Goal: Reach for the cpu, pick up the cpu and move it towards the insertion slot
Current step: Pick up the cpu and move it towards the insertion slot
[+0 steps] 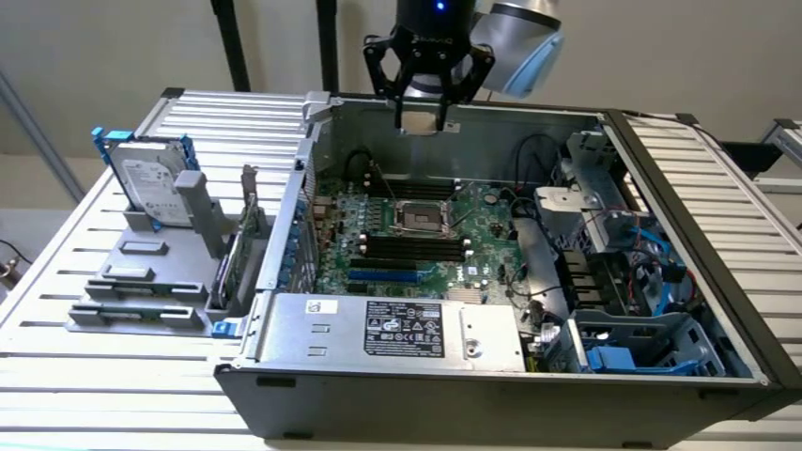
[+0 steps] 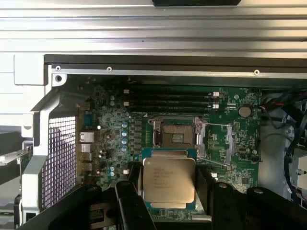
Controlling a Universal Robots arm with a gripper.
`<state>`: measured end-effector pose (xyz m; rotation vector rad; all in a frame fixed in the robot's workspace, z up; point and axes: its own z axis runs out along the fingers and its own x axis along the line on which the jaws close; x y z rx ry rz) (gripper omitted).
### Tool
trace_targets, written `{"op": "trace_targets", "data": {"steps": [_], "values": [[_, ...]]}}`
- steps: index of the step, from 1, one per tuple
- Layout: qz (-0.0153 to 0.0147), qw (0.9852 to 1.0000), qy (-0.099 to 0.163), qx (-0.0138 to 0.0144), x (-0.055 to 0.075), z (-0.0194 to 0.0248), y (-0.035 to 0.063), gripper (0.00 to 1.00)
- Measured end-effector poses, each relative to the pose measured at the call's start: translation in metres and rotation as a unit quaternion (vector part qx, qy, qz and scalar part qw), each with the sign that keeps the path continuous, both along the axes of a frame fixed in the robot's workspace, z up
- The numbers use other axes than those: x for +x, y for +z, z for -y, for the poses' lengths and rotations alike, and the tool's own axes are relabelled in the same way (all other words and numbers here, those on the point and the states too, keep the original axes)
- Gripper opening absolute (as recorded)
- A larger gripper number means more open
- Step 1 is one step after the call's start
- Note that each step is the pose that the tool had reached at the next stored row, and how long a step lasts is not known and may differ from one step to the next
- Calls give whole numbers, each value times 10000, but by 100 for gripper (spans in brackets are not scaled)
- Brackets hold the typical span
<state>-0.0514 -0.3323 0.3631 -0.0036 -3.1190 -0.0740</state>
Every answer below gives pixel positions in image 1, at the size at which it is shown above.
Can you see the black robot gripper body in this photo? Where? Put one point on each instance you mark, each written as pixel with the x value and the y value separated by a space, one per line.
pixel 432 33

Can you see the square silver CPU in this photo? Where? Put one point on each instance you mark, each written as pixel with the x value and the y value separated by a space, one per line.
pixel 419 123

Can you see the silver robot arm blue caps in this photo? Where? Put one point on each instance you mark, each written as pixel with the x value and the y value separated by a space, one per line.
pixel 523 44

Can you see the black RAM slot bank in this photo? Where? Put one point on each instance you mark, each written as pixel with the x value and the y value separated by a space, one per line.
pixel 416 188
pixel 414 248

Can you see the black expansion slot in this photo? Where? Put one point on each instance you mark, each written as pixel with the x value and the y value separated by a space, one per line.
pixel 382 264

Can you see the blue expansion slot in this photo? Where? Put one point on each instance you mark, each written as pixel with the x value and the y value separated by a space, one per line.
pixel 383 275

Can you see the black stand pole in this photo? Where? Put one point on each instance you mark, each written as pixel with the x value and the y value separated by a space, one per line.
pixel 232 42
pixel 327 42

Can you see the metal drive cage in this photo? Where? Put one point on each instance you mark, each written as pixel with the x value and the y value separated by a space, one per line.
pixel 586 183

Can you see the green motherboard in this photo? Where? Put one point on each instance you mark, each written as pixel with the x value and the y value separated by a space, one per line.
pixel 482 258

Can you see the blue plastic disk caddy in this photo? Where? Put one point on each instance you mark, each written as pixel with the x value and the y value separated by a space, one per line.
pixel 188 150

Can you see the green graphics card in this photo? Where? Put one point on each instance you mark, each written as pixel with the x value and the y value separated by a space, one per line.
pixel 247 225

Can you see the silver air shroud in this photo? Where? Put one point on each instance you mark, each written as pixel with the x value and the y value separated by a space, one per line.
pixel 539 263

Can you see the small silver chipset heatsink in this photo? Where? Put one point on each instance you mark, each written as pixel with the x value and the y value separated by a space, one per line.
pixel 466 296

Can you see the silver hard disk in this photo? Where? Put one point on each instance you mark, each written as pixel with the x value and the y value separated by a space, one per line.
pixel 154 183

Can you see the black box beside table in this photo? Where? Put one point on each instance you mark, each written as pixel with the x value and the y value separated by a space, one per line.
pixel 749 157

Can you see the silver power supply unit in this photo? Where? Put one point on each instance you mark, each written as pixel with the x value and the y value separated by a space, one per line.
pixel 351 333

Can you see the grey printed parts rack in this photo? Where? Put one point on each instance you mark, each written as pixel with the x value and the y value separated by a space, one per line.
pixel 156 268

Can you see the blue case latch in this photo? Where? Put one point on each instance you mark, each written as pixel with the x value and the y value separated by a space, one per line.
pixel 226 328

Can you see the grey disk bay blue clips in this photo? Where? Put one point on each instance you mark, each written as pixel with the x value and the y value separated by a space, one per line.
pixel 645 343

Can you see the black open PC case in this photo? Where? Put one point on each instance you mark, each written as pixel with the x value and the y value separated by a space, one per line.
pixel 477 404

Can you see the CPU socket with metal frame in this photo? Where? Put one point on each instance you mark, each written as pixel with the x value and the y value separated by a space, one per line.
pixel 423 217

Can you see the aluminium frame table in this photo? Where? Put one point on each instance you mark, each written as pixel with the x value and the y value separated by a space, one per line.
pixel 783 155

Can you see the grey metal frame leg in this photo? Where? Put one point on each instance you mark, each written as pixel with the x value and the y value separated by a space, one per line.
pixel 38 131

